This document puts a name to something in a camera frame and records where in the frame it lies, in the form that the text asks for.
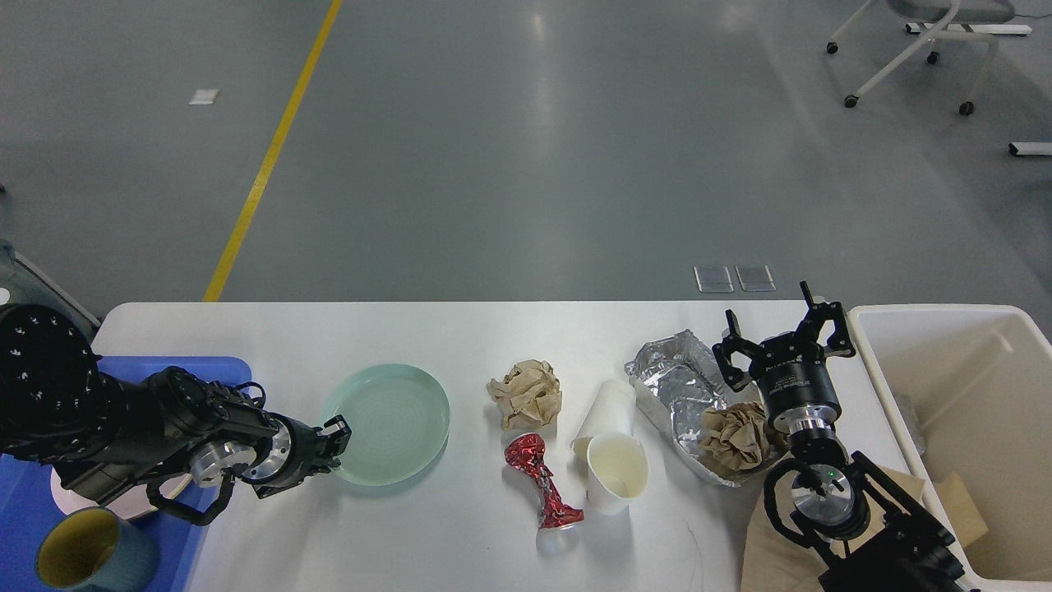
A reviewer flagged person in jeans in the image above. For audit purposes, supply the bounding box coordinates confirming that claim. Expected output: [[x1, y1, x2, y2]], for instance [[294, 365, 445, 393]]
[[1, 239, 100, 329]]

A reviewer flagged light green plate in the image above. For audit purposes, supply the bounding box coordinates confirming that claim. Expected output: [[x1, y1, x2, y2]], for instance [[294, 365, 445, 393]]
[[321, 363, 451, 487]]

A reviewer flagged white office chair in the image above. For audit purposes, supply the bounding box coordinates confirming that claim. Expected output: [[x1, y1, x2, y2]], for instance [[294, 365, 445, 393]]
[[842, 1, 1016, 117]]

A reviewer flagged right floor outlet cover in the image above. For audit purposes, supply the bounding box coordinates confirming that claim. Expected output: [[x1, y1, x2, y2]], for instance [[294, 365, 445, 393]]
[[734, 265, 777, 292]]

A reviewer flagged lying white paper cup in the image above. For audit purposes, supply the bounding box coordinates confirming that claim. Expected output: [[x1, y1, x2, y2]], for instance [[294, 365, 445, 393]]
[[571, 379, 636, 460]]

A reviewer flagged crumpled brown paper ball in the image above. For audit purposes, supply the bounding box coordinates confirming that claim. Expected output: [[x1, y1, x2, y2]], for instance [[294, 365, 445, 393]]
[[486, 359, 563, 432]]

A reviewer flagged crushed red can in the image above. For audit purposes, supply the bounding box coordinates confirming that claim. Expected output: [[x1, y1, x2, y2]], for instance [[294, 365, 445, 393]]
[[504, 433, 585, 530]]

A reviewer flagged dark teal mug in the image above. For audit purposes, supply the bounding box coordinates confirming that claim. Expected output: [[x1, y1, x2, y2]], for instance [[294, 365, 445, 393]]
[[35, 506, 160, 591]]

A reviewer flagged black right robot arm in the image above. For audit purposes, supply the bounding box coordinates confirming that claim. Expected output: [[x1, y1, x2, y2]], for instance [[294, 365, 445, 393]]
[[713, 284, 963, 591]]

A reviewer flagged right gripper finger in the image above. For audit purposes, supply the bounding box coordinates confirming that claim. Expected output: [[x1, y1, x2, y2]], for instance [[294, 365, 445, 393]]
[[713, 308, 765, 392], [778, 281, 856, 359]]

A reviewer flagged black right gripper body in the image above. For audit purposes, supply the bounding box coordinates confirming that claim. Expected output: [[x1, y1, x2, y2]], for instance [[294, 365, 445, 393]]
[[751, 335, 842, 432]]

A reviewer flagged white plastic bin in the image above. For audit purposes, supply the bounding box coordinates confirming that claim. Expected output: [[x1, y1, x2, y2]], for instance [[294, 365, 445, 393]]
[[848, 304, 1051, 591]]

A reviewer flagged crumpled brown paper in foil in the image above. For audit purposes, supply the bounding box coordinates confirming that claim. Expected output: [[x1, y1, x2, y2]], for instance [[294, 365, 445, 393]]
[[699, 401, 787, 471]]

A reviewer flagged crumpled aluminium foil tray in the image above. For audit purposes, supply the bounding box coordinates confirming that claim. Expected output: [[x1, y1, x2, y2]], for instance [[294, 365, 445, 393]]
[[625, 330, 788, 488]]

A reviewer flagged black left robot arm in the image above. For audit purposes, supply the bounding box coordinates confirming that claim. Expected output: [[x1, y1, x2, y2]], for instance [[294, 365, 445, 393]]
[[1, 303, 352, 527]]

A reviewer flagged brown paper bag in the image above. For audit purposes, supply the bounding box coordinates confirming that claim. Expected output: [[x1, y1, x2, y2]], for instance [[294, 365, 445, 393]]
[[740, 465, 925, 591]]

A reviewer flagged left floor outlet cover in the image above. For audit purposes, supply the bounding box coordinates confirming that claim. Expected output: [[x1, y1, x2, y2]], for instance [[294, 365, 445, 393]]
[[694, 265, 736, 294]]

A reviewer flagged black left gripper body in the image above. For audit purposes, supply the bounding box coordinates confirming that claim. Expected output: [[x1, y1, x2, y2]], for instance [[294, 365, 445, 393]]
[[243, 414, 324, 499]]

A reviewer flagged blue plastic tray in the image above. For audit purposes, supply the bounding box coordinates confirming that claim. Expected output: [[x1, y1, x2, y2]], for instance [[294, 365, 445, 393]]
[[1, 356, 252, 591]]

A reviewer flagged cardboard piece in bin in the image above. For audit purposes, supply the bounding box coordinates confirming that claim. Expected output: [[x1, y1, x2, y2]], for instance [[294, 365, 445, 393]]
[[934, 472, 989, 548]]

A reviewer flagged white floor bar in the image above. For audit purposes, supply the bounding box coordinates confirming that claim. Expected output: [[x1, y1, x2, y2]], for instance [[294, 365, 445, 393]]
[[1008, 141, 1052, 158]]

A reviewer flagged upright white paper cup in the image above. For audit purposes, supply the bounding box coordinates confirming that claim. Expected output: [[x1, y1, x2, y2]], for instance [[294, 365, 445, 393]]
[[586, 433, 649, 515]]

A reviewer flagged pink plate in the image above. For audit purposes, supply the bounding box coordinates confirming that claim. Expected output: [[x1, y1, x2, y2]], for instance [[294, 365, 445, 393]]
[[49, 468, 193, 520]]

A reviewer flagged floor outlet cover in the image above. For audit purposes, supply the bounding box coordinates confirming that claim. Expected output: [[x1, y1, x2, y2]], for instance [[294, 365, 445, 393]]
[[694, 265, 736, 294], [734, 265, 777, 292]]

